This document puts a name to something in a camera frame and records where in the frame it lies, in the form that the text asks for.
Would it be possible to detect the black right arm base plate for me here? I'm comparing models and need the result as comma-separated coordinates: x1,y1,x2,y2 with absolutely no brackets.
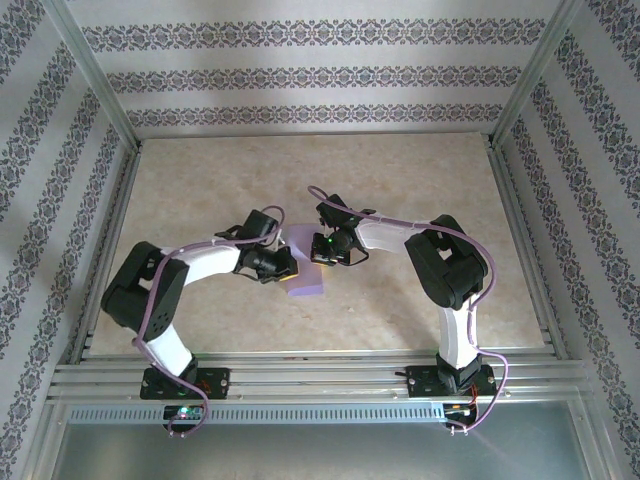
405,364,499,400

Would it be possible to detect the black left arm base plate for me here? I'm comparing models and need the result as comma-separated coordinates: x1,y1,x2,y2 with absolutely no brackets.
139,367,232,401

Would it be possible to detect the aluminium mounting rail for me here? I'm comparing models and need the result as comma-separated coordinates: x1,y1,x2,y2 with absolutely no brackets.
47,351,596,405

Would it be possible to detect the aluminium frame post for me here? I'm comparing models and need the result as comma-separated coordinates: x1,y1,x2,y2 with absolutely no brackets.
19,402,69,480
42,0,142,146
572,399,624,480
489,0,586,146

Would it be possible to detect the light purple paper sheet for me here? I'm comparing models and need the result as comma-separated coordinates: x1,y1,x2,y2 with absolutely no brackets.
284,223,326,299

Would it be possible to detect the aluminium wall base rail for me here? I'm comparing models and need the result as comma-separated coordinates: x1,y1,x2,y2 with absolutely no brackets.
135,129,496,142

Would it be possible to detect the aluminium side rail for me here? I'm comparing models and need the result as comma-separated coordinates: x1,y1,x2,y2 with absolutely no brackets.
485,137,569,360
69,142,145,362

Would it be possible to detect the grey slotted cable duct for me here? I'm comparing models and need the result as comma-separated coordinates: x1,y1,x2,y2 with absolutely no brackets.
66,403,447,426

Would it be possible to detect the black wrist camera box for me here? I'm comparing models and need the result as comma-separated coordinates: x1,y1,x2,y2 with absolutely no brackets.
239,209,279,242
317,193,359,226

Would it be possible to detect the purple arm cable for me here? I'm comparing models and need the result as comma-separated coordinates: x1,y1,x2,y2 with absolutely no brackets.
306,184,512,436
132,204,287,440

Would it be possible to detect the grey metal panel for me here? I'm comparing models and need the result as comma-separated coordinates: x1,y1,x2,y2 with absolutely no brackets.
49,423,594,480

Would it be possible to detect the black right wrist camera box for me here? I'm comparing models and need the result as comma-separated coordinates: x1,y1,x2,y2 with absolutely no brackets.
317,193,359,226

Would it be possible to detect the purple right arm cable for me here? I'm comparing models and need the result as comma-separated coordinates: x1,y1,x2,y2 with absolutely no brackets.
306,184,512,436

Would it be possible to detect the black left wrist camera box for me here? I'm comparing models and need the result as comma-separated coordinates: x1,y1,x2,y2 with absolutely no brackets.
239,209,279,242

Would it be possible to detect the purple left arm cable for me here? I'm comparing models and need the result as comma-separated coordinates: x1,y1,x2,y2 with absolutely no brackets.
132,204,287,440

